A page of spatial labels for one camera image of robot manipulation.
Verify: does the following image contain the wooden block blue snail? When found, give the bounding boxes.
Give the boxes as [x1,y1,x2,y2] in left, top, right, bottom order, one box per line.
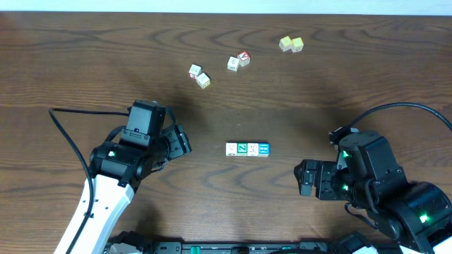
[258,143,270,157]

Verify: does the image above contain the wooden block red cat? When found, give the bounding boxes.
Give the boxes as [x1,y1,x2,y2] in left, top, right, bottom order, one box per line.
[225,143,237,157]

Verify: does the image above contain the wooden block letter B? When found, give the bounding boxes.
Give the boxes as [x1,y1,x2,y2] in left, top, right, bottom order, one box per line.
[247,143,259,157]

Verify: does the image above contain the wooden block green side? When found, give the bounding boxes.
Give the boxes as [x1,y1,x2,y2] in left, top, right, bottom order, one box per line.
[237,143,248,156]

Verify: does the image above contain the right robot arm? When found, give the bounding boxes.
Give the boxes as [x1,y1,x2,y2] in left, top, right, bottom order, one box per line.
[294,131,451,253]

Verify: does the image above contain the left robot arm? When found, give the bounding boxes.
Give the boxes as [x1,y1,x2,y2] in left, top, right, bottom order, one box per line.
[55,124,191,253]

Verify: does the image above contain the yellow letter G block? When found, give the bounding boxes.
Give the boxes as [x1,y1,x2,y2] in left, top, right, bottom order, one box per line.
[196,73,210,89]

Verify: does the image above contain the wooden block red side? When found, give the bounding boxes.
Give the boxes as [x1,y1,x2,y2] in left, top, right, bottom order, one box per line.
[189,64,202,79]

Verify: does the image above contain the wooden block yellow side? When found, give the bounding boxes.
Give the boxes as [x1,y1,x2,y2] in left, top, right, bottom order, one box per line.
[227,56,239,72]

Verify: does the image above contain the red letter A block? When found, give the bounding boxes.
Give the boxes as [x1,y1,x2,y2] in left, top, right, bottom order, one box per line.
[237,51,251,66]

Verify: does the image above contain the yellow-top block right of pair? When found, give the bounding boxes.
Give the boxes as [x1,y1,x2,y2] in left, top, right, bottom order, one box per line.
[292,37,304,53]

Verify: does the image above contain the yellow-top block of pair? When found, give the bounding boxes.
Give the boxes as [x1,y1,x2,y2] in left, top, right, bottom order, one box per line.
[292,37,304,53]
[279,36,293,52]

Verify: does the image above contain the yellow-top block left of pair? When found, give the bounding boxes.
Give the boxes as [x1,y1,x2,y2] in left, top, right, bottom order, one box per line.
[279,36,293,52]

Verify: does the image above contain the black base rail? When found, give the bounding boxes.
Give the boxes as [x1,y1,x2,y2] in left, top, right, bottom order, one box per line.
[104,240,403,254]

